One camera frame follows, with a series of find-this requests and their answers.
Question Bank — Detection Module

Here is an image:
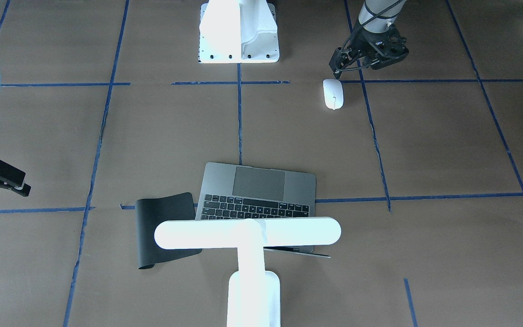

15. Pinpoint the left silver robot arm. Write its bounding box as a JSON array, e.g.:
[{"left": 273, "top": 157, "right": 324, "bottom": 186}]
[{"left": 351, "top": 0, "right": 409, "bottom": 70}]

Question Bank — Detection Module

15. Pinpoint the black mouse pad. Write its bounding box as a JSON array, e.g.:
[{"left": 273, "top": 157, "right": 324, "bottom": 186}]
[{"left": 135, "top": 192, "right": 202, "bottom": 270}]

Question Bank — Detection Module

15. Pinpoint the grey laptop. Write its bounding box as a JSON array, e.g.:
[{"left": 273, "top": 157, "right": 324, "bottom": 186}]
[{"left": 195, "top": 162, "right": 331, "bottom": 258}]

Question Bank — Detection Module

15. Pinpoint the white computer mouse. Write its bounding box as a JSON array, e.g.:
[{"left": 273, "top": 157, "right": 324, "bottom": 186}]
[{"left": 322, "top": 79, "right": 344, "bottom": 110}]

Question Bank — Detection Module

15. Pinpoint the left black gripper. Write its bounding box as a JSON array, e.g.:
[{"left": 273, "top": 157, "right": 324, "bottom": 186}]
[{"left": 359, "top": 25, "right": 410, "bottom": 70}]

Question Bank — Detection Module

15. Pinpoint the white desk lamp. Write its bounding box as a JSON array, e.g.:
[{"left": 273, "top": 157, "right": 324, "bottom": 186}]
[{"left": 154, "top": 217, "right": 342, "bottom": 327}]

